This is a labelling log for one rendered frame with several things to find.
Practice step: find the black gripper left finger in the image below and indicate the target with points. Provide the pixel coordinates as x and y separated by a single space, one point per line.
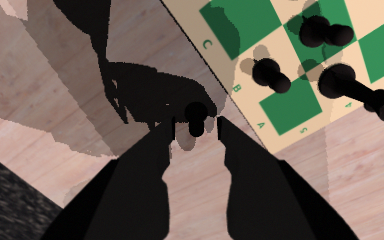
127 199

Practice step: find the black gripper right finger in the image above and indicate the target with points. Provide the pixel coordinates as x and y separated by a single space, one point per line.
268 199

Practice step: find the green and cream chessboard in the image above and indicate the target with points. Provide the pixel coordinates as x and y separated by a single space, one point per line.
234 35

